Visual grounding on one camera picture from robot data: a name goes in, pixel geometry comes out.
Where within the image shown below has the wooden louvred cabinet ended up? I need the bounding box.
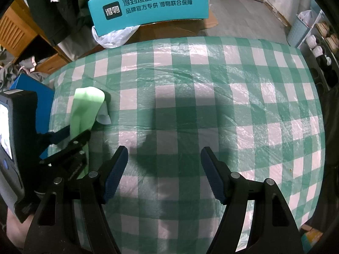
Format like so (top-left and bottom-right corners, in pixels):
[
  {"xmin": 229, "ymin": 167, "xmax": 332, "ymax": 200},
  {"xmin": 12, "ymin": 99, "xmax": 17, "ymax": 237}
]
[{"xmin": 0, "ymin": 0, "xmax": 101, "ymax": 75}]

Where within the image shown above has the small cardboard box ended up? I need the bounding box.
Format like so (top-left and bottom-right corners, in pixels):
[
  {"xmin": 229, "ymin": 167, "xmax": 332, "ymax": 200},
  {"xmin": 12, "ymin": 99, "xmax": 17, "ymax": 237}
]
[{"xmin": 299, "ymin": 224, "xmax": 325, "ymax": 254}]

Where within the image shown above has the teal printed box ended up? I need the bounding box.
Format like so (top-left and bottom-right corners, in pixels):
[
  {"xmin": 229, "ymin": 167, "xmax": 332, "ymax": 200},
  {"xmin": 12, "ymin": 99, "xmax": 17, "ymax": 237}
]
[{"xmin": 88, "ymin": 0, "xmax": 208, "ymax": 36}]

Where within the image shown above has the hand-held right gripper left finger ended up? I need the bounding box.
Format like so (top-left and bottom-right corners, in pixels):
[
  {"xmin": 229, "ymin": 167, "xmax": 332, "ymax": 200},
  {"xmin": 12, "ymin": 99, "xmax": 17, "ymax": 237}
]
[{"xmin": 22, "ymin": 145, "xmax": 129, "ymax": 254}]

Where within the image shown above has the crumpled white bag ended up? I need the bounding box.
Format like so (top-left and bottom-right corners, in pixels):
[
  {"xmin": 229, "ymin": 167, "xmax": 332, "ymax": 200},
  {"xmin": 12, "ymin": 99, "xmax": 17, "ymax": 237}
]
[{"xmin": 298, "ymin": 10, "xmax": 313, "ymax": 27}]

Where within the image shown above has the white hanging cloth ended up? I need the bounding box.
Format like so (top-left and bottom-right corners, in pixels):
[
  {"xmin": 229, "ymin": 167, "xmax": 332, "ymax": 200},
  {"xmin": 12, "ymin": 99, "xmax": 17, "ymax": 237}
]
[{"xmin": 57, "ymin": 42, "xmax": 88, "ymax": 62}]

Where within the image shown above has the green checkered tablecloth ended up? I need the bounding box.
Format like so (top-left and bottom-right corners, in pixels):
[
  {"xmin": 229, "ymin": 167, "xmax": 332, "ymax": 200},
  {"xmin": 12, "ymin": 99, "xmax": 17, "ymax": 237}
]
[{"xmin": 42, "ymin": 36, "xmax": 326, "ymax": 254}]

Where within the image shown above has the shoe rack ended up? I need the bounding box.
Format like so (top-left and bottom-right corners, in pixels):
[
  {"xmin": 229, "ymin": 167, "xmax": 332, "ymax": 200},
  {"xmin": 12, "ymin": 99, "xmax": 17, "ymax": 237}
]
[{"xmin": 298, "ymin": 8, "xmax": 339, "ymax": 90}]

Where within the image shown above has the person's left forearm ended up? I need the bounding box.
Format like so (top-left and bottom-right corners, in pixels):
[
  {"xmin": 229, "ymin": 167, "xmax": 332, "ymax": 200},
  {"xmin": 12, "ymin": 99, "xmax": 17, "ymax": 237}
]
[{"xmin": 4, "ymin": 209, "xmax": 35, "ymax": 248}]

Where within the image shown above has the brown cardboard box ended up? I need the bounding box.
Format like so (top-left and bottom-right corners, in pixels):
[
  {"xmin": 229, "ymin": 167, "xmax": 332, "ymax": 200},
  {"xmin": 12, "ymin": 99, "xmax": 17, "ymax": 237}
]
[{"xmin": 127, "ymin": 5, "xmax": 220, "ymax": 44}]

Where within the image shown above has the blue-rimmed cardboard box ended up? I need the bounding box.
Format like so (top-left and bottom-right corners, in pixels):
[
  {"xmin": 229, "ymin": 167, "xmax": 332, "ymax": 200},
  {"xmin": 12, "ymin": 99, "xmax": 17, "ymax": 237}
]
[{"xmin": 9, "ymin": 73, "xmax": 56, "ymax": 159}]

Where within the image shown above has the light blue basket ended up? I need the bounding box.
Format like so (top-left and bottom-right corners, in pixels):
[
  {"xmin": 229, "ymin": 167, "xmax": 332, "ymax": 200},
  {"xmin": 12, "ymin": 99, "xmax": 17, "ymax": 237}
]
[{"xmin": 287, "ymin": 18, "xmax": 318, "ymax": 48}]

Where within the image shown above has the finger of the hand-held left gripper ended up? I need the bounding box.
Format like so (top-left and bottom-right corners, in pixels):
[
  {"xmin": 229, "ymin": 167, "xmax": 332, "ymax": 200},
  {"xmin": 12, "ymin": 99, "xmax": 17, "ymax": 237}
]
[
  {"xmin": 40, "ymin": 124, "xmax": 72, "ymax": 156},
  {"xmin": 40, "ymin": 130, "xmax": 91, "ymax": 189}
]

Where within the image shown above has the light green sock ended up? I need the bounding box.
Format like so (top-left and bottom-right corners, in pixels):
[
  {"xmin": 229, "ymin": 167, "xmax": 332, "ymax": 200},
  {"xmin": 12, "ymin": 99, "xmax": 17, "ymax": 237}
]
[{"xmin": 57, "ymin": 87, "xmax": 106, "ymax": 154}]

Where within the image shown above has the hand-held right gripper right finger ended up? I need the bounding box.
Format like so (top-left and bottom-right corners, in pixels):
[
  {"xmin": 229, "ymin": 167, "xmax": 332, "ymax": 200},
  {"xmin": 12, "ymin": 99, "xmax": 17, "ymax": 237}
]
[{"xmin": 200, "ymin": 146, "xmax": 305, "ymax": 254}]

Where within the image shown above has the white plastic bag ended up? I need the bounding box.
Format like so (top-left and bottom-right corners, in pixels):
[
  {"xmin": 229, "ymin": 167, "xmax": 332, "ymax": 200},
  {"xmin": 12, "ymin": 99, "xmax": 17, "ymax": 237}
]
[{"xmin": 91, "ymin": 25, "xmax": 141, "ymax": 49}]

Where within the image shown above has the black jacket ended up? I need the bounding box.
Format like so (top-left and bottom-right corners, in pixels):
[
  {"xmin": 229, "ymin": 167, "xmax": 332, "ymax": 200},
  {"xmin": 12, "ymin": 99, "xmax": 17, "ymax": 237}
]
[{"xmin": 25, "ymin": 0, "xmax": 92, "ymax": 47}]

